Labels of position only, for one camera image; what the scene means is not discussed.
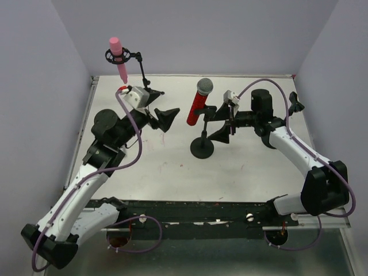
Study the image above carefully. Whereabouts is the black round base stand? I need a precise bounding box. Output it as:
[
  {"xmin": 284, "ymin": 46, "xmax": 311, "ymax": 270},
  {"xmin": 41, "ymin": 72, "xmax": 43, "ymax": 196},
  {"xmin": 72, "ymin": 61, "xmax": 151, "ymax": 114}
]
[
  {"xmin": 190, "ymin": 105, "xmax": 217, "ymax": 159},
  {"xmin": 261, "ymin": 91, "xmax": 305, "ymax": 149}
]

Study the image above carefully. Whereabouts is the red glitter microphone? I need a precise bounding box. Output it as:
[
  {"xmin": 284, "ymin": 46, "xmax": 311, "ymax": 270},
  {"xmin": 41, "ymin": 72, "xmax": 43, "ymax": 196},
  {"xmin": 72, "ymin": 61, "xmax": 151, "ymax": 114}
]
[{"xmin": 186, "ymin": 78, "xmax": 213, "ymax": 126}]

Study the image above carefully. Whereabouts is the black tripod shock mount stand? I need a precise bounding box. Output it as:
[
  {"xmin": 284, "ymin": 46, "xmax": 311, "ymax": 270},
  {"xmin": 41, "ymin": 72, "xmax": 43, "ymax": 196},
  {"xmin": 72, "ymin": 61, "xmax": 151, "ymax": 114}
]
[{"xmin": 105, "ymin": 47, "xmax": 153, "ymax": 92}]

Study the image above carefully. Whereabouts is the pink microphone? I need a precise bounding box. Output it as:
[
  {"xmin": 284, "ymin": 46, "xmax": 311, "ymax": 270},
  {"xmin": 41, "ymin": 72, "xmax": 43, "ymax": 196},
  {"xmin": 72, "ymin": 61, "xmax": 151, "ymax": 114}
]
[{"xmin": 109, "ymin": 37, "xmax": 128, "ymax": 84}]

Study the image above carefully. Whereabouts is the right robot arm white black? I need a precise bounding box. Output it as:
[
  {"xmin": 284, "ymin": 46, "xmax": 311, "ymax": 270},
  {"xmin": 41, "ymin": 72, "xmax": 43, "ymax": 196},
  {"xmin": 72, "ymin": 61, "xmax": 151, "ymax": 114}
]
[{"xmin": 209, "ymin": 89, "xmax": 349, "ymax": 216}]

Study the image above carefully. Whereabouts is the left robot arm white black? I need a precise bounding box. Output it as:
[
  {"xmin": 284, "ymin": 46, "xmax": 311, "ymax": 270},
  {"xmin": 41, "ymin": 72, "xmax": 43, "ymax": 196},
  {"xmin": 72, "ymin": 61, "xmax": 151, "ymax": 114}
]
[{"xmin": 21, "ymin": 87, "xmax": 180, "ymax": 273}]

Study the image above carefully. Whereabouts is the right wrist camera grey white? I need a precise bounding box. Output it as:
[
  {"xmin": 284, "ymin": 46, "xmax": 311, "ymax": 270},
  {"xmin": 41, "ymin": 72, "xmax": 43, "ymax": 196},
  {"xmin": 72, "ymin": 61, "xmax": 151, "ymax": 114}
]
[{"xmin": 223, "ymin": 90, "xmax": 240, "ymax": 116}]

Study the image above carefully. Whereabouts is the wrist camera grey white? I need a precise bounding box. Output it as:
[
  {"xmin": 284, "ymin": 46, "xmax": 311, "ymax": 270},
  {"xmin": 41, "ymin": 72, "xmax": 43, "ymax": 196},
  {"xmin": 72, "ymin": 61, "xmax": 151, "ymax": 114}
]
[
  {"xmin": 121, "ymin": 86, "xmax": 150, "ymax": 110},
  {"xmin": 223, "ymin": 90, "xmax": 240, "ymax": 116}
]

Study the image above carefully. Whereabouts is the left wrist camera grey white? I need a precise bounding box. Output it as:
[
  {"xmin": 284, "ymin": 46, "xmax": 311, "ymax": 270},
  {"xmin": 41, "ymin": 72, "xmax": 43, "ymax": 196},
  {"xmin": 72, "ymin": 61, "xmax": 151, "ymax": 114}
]
[{"xmin": 121, "ymin": 86, "xmax": 150, "ymax": 110}]

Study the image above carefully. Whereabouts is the aluminium rail frame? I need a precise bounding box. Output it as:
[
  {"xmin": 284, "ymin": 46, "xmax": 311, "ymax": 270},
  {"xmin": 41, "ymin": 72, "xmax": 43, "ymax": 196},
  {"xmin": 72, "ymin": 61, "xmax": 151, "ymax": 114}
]
[{"xmin": 31, "ymin": 75, "xmax": 352, "ymax": 276}]

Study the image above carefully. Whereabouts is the black mounting base plate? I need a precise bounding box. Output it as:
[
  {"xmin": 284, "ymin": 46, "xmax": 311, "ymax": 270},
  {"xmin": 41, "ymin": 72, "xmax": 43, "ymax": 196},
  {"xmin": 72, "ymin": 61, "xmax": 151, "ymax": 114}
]
[{"xmin": 86, "ymin": 197, "xmax": 298, "ymax": 240}]

